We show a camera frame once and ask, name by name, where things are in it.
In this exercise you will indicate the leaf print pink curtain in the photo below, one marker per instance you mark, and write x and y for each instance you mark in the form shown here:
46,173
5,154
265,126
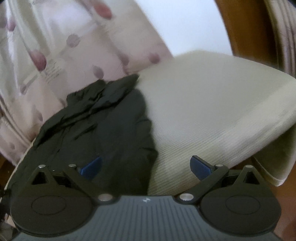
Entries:
50,49

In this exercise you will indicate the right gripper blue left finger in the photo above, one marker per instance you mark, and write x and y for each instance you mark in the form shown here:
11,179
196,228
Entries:
91,170

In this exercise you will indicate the black padded jacket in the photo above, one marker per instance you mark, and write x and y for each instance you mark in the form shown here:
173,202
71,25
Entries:
105,120

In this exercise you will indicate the brown wooden door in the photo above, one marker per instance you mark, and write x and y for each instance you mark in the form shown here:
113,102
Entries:
250,31

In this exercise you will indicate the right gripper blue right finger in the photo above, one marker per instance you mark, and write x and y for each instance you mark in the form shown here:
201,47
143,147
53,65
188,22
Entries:
200,168

